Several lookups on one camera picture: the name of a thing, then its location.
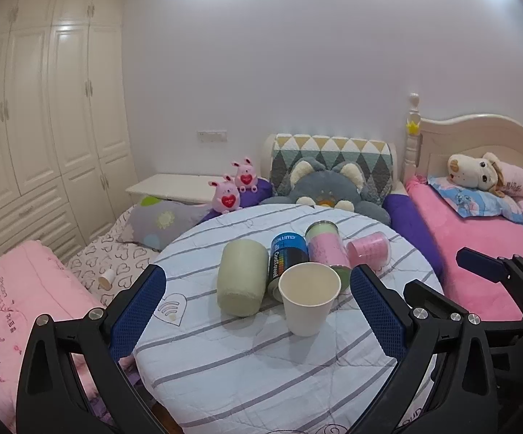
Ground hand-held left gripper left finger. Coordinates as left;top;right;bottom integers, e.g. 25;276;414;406
16;263;185;434

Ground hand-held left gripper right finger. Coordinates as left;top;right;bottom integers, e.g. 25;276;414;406
347;263;500;434

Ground white paper cup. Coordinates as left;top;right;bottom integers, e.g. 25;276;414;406
278;262;342;337

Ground pink cup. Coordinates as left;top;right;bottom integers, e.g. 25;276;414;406
345;231;391;268

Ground pale green cup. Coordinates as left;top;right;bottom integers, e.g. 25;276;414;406
217;239;269;318

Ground pink bed sheet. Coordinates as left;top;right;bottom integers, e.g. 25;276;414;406
404;174;523;326

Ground blue cartoon pillow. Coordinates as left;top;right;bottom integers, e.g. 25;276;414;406
428;175;523;226

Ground heart print bed sheet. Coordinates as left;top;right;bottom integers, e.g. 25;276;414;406
64;203;163;308

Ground purple bolster cushion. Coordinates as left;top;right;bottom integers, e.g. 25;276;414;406
383;192;445;281
198;176;273;224

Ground clear tube pink green contents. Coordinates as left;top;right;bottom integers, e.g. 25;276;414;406
305;220;353;297

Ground grey flower pillow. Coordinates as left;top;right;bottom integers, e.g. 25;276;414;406
121;195;210;252

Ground cream dog plush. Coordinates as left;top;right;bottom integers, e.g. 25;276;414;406
447;153;511;197

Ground blue can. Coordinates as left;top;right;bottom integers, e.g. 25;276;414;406
267;232;310;301

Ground striped white tablecloth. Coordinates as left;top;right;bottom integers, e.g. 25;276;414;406
132;203;445;434

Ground pink floral blanket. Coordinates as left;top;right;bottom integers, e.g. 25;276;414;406
0;239;140;417

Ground cream wooden bed headboard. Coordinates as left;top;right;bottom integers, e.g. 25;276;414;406
401;93;523;191

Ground white bedside table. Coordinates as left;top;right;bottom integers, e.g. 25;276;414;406
126;173;226;204

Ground grey cat plush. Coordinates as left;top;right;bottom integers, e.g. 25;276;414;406
260;157;392;226

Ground pink bunny plush toy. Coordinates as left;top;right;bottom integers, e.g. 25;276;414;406
208;175;240;214
231;157;259;193

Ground triangle pattern quilt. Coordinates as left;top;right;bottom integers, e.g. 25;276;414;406
269;134;393;200

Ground cream wardrobe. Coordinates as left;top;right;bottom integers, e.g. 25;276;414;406
0;0;136;267

